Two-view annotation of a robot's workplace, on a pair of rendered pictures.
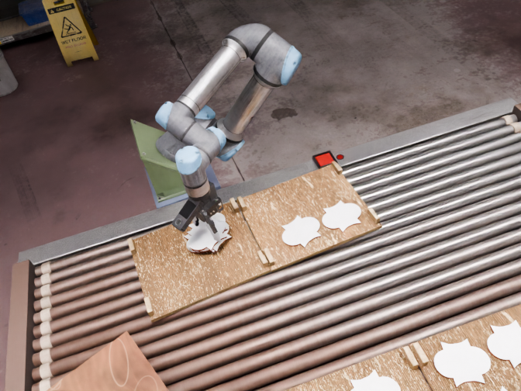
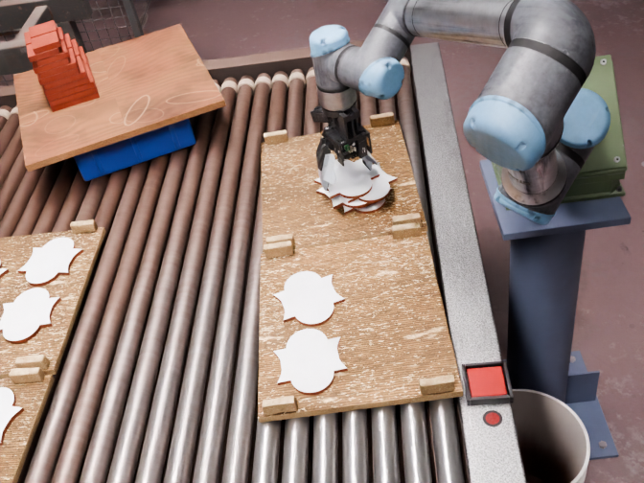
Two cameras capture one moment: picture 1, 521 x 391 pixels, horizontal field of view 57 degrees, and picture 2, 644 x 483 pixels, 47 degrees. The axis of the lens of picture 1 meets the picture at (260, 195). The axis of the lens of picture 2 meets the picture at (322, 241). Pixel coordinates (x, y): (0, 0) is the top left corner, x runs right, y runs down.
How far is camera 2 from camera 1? 1.77 m
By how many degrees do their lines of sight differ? 71
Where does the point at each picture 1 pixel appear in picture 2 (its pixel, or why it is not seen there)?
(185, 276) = (305, 170)
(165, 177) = not seen: hidden behind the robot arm
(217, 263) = (308, 199)
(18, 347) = (289, 55)
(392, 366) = (42, 346)
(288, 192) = (410, 300)
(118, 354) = (201, 96)
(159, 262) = not seen: hidden behind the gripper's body
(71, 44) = not seen: outside the picture
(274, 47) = (500, 67)
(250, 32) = (530, 13)
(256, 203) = (403, 253)
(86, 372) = (198, 79)
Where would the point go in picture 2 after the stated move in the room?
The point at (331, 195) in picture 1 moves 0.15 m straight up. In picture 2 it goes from (371, 361) to (361, 304)
